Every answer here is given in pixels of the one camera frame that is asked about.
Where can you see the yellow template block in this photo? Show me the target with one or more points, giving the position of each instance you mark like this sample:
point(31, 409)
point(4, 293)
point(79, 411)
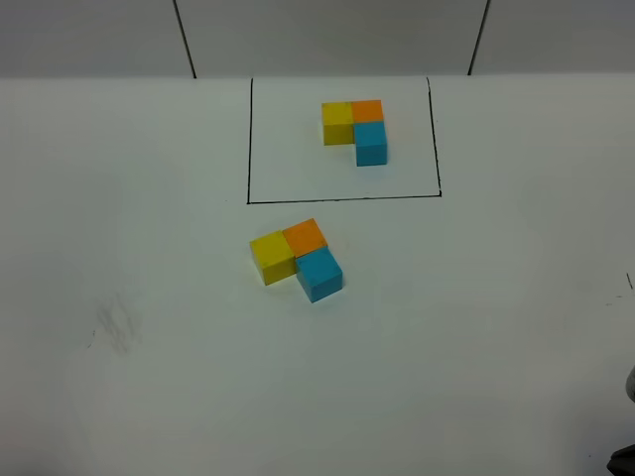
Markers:
point(337, 123)

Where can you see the orange template block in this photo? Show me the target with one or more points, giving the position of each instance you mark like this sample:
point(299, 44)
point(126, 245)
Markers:
point(367, 111)

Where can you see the blue template block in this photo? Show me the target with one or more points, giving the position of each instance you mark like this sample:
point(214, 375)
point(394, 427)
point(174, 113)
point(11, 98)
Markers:
point(371, 147)

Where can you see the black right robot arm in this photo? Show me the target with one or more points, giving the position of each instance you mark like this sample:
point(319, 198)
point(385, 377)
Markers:
point(622, 461)

